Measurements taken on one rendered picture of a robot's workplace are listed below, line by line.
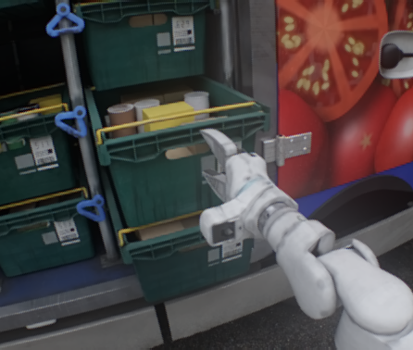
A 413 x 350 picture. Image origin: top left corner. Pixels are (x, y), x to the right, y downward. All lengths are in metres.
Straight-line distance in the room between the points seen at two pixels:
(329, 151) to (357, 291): 0.86
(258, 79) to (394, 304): 0.73
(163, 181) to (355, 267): 0.54
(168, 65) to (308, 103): 0.43
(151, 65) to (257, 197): 0.64
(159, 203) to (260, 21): 0.53
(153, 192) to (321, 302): 0.54
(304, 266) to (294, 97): 0.71
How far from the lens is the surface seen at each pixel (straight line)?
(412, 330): 0.35
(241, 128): 0.79
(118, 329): 1.22
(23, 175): 1.05
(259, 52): 0.92
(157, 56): 1.00
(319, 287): 0.34
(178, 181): 0.80
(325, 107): 1.08
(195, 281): 1.01
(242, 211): 0.44
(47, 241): 1.15
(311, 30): 1.01
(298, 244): 0.38
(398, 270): 2.19
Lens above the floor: 1.37
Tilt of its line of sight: 26 degrees down
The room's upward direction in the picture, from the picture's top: 4 degrees counter-clockwise
